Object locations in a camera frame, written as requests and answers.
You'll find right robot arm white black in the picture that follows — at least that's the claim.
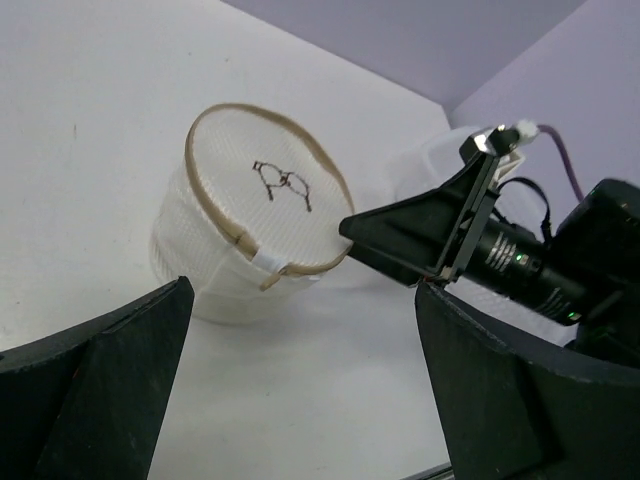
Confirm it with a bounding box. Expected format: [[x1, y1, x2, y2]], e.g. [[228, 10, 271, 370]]
[[339, 126, 639, 367]]

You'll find round mesh laundry bag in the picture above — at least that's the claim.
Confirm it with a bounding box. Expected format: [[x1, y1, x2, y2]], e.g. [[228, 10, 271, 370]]
[[150, 103, 355, 325]]

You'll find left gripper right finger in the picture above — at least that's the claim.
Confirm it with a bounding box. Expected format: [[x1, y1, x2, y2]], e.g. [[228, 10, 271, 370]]
[[415, 284, 639, 479]]

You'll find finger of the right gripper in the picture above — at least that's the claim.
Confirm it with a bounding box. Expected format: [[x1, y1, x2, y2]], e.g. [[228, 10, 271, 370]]
[[338, 152, 489, 289]]

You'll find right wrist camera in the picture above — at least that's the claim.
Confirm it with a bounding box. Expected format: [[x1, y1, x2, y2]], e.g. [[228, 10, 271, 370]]
[[471, 119, 540, 188]]

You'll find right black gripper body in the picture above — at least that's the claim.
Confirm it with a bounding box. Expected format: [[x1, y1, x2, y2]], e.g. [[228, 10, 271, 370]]
[[434, 134, 545, 285]]

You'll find aluminium rail frame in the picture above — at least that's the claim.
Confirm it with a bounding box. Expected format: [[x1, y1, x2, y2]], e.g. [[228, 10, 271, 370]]
[[402, 463, 455, 480]]

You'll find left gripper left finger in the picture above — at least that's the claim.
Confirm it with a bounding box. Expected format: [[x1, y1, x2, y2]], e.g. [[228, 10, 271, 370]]
[[1, 277, 194, 479]]

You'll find white perforated plastic basket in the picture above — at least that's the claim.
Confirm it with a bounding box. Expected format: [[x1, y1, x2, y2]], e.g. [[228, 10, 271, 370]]
[[390, 126, 577, 346]]

